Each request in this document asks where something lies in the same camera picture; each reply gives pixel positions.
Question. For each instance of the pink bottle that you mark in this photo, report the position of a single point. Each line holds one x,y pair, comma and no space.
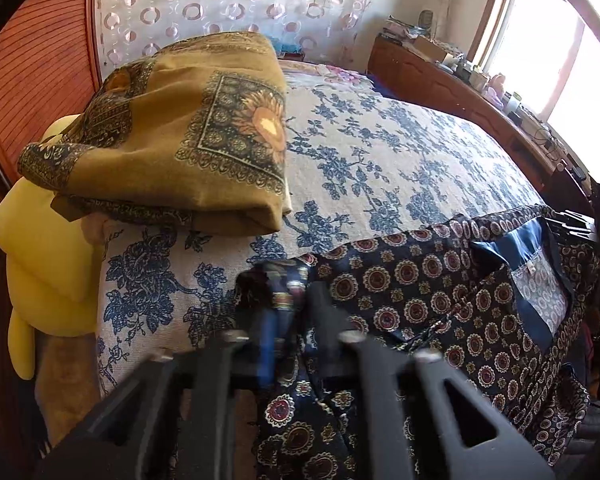
495,90

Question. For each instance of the round ornament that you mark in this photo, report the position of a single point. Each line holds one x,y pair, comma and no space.
425,20

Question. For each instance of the yellow pillow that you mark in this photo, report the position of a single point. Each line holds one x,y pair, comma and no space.
45,260

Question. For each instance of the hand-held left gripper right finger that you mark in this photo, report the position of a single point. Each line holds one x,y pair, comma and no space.
326,327

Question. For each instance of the window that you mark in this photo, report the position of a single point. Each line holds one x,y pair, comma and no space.
554,60

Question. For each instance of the wooden low cabinet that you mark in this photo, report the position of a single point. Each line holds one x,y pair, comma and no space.
439,90

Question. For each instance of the blue floral bed cover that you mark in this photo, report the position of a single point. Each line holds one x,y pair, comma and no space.
404,160

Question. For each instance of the sheer circle-print curtain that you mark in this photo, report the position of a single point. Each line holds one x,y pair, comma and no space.
240,5

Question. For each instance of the pink floral quilt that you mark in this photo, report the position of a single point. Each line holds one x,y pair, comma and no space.
345,76

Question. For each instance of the wooden slatted wardrobe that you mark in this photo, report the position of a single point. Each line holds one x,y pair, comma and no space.
25,85

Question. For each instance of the cardboard box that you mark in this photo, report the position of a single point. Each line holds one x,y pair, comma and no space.
427,47

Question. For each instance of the golden patterned blanket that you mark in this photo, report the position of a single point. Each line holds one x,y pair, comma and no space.
155,135

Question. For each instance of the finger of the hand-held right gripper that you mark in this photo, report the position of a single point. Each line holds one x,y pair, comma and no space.
574,219
579,234

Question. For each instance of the brown plush cloth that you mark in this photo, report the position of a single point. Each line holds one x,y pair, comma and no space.
67,390

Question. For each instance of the dark circle-print garment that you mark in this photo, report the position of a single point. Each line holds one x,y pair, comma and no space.
429,310

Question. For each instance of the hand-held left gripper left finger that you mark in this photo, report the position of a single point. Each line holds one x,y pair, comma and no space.
267,340

